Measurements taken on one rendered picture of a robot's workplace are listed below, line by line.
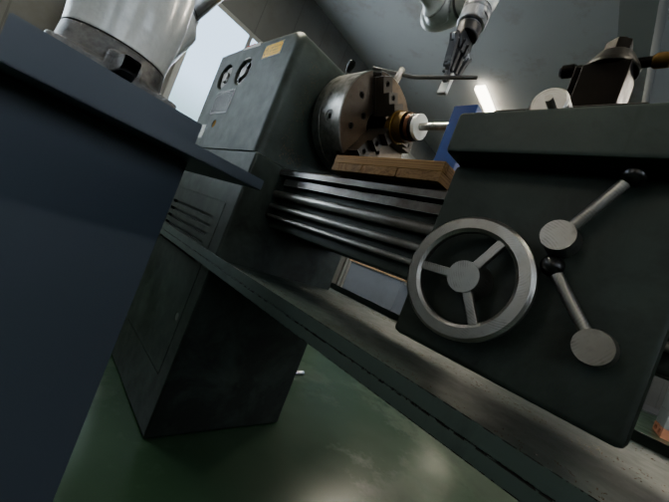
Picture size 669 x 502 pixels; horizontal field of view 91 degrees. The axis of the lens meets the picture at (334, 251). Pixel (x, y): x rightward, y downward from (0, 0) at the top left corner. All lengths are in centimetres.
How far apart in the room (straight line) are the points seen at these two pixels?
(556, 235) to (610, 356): 13
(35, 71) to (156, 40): 25
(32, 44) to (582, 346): 71
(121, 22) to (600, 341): 74
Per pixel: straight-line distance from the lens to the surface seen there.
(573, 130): 46
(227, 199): 103
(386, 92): 105
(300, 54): 110
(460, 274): 43
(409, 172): 68
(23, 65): 51
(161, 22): 71
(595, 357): 40
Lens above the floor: 67
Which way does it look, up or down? 1 degrees up
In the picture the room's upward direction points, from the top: 21 degrees clockwise
